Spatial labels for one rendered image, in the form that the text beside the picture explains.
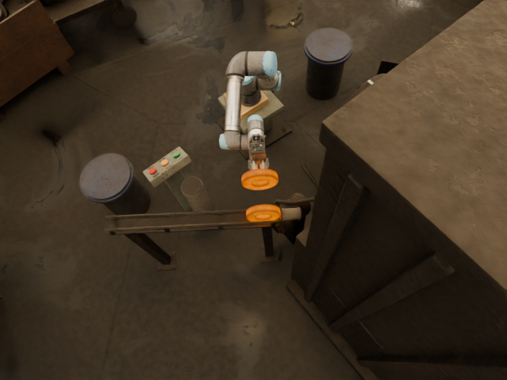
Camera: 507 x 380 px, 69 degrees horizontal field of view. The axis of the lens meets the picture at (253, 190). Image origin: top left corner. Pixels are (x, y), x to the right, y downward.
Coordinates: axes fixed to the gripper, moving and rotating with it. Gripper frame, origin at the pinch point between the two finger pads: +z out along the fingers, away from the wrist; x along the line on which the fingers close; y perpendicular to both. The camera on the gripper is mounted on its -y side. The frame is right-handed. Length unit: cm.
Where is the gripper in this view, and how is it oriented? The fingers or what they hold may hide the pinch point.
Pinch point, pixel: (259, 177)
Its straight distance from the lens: 157.2
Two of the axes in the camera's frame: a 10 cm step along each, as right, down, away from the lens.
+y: -0.9, -6.3, -7.7
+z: 0.5, 7.7, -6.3
